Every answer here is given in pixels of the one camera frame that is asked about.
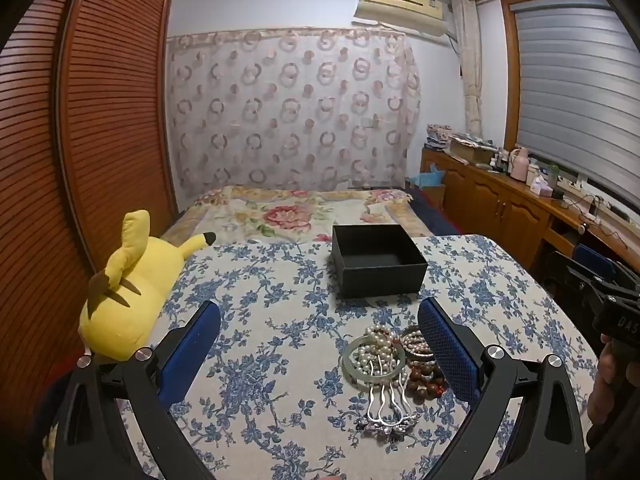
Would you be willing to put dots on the person's right forearm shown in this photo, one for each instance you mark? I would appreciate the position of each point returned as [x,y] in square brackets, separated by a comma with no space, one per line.
[617,440]

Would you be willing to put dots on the wall air conditioner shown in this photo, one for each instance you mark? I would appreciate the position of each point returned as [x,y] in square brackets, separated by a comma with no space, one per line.
[400,7]

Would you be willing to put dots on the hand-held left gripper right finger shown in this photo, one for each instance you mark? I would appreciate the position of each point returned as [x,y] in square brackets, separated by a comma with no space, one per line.
[445,345]

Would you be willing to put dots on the cream window curtain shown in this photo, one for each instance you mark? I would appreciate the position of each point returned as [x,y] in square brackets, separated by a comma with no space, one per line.
[469,60]

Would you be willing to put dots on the flat cardboard box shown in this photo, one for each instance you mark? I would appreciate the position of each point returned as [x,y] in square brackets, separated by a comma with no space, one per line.
[470,150]

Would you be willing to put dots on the grey window blind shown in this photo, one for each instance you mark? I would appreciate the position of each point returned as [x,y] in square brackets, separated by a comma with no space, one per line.
[575,85]

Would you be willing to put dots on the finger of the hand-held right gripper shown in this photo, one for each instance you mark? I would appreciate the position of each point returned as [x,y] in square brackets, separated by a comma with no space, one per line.
[596,261]
[559,269]

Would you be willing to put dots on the blue floral cloth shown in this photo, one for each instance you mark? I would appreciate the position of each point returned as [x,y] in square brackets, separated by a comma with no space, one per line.
[280,310]

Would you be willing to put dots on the white power strip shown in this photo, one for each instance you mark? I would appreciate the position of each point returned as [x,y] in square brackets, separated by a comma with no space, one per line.
[570,185]

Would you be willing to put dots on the long wooden cabinet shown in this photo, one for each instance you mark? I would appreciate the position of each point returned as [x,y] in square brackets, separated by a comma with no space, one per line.
[500,205]

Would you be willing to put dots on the flowered bed blanket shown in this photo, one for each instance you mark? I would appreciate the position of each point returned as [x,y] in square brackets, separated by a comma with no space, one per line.
[280,215]

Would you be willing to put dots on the navy bed sheet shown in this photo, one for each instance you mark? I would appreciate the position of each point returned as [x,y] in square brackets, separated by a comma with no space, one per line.
[432,217]

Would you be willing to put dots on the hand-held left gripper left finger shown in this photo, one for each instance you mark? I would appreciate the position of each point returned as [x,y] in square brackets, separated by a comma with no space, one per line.
[192,340]

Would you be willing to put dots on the person's right hand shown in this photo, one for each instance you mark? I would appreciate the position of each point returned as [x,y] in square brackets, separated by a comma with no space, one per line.
[604,380]

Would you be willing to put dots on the stack of folded cloths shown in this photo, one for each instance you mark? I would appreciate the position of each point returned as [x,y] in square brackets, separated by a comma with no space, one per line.
[440,134]

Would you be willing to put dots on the pale green jade bangle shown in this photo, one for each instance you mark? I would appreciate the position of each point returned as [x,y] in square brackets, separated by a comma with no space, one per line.
[347,361]

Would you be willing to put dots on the pink thermos jug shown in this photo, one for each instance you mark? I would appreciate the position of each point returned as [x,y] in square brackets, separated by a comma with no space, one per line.
[519,165]

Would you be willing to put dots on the yellow plush toy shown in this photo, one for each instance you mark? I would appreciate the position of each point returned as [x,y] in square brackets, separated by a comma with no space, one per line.
[135,285]

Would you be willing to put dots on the black cardboard box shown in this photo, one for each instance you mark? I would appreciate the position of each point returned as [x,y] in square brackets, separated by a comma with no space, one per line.
[380,280]

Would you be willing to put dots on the sheer curtain with circles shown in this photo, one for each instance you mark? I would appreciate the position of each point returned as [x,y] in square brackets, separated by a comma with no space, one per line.
[300,110]

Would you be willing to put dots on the silver hair comb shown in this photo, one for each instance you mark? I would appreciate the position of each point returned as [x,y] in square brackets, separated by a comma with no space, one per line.
[385,430]

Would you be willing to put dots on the blue plastic bag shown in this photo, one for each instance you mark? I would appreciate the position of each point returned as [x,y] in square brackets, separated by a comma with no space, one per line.
[426,178]

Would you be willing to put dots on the pink tissue box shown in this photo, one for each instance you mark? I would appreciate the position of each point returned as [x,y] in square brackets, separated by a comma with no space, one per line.
[541,186]

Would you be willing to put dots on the brown louvered wardrobe door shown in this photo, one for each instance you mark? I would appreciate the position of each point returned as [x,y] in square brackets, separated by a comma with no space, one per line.
[30,185]
[115,110]

